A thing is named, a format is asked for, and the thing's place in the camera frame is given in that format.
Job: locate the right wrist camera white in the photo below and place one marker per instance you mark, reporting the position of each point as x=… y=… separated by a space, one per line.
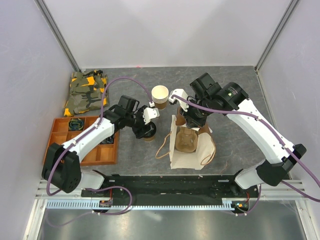
x=179 y=95

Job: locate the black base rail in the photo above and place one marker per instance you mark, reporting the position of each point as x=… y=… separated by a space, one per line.
x=171 y=190

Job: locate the stack of paper cups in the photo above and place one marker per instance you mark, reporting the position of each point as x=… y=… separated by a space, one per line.
x=160 y=96

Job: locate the black plastic cup lid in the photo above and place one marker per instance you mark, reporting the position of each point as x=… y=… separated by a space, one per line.
x=151 y=130

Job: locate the cardboard cup carrier tray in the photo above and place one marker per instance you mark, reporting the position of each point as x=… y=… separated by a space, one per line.
x=186 y=140

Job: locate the single brown paper cup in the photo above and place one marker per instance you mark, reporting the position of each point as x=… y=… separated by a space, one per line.
x=149 y=139

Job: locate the white slotted cable duct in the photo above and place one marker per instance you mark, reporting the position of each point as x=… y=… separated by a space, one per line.
x=86 y=204

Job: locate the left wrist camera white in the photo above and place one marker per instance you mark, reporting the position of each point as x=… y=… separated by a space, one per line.
x=150 y=113

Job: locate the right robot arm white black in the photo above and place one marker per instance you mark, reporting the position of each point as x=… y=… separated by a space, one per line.
x=232 y=101

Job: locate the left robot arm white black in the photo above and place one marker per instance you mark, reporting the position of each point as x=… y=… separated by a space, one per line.
x=62 y=164

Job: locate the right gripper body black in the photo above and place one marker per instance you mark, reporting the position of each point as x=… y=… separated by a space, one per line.
x=197 y=116

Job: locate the brown paper bag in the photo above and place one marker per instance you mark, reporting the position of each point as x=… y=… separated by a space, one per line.
x=197 y=160

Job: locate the camouflage cloth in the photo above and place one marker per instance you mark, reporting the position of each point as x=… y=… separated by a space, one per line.
x=86 y=92

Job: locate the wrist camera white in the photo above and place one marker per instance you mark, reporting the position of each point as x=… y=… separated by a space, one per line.
x=150 y=113
x=179 y=95

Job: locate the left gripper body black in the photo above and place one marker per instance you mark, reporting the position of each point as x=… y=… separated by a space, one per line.
x=137 y=123

